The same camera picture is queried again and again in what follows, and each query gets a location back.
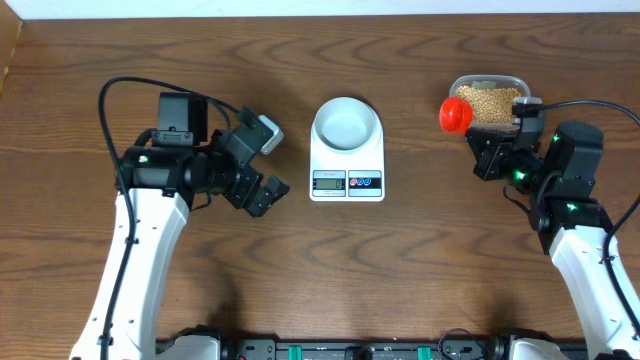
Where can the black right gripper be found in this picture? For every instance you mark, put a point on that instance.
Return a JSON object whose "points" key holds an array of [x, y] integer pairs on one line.
{"points": [[488, 160]]}

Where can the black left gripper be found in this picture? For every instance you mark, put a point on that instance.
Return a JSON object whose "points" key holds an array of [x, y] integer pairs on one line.
{"points": [[240, 194]]}

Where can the orange measuring scoop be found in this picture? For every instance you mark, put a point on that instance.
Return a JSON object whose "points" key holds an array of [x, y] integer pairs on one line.
{"points": [[455, 115]]}

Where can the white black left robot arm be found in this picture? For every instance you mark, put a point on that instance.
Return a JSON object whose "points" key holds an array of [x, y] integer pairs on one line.
{"points": [[162, 173]]}

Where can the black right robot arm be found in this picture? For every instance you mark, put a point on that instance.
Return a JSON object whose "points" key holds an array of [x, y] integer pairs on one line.
{"points": [[573, 228]]}

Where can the white digital kitchen scale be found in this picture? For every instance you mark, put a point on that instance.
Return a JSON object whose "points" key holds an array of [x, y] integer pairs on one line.
{"points": [[355, 175]]}

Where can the grey round bowl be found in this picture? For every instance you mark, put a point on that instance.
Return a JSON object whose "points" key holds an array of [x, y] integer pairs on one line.
{"points": [[346, 124]]}

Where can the pile of soybeans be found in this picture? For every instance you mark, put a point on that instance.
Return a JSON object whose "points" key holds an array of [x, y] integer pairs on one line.
{"points": [[490, 106]]}

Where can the clear plastic container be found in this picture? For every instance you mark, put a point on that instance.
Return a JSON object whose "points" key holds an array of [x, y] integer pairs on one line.
{"points": [[492, 82]]}

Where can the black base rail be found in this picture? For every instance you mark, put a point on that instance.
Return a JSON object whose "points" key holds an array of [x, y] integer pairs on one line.
{"points": [[265, 349]]}

